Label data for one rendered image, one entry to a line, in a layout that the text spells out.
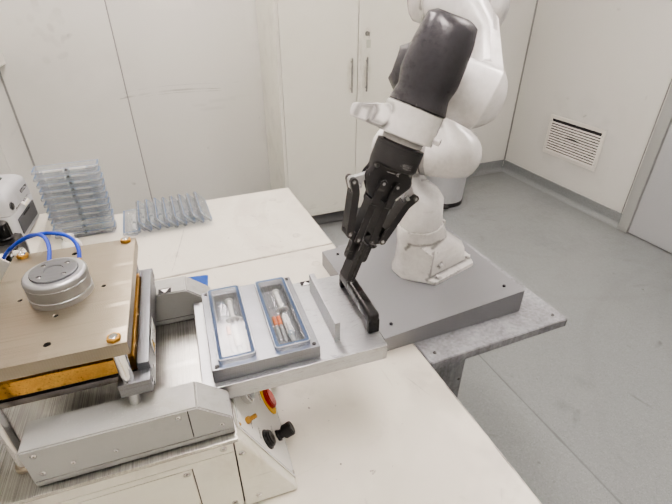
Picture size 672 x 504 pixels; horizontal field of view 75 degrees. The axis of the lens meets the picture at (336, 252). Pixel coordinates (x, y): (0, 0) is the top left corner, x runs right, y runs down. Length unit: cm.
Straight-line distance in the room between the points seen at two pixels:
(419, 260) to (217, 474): 69
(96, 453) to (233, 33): 268
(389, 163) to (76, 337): 47
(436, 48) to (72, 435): 68
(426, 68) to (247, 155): 265
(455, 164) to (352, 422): 58
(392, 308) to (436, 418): 29
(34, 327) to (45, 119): 252
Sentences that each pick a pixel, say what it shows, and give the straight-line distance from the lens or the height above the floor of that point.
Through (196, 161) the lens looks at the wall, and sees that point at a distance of 319.
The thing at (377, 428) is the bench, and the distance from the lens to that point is 91.
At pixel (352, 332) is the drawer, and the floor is 97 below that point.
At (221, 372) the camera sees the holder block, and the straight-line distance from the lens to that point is 69.
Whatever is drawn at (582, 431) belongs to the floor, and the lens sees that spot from 207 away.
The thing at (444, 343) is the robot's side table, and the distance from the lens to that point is 109.
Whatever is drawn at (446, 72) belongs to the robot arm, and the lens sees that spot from 65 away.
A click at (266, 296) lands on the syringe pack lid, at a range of 79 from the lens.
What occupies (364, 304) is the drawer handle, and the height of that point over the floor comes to 101.
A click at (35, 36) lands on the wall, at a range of 306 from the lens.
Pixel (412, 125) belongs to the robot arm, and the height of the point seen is 131.
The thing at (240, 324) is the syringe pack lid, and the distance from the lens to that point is 74.
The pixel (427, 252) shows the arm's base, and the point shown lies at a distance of 114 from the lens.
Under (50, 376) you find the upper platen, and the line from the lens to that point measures 68.
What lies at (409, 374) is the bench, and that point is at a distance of 101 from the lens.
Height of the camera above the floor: 148
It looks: 31 degrees down
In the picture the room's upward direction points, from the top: straight up
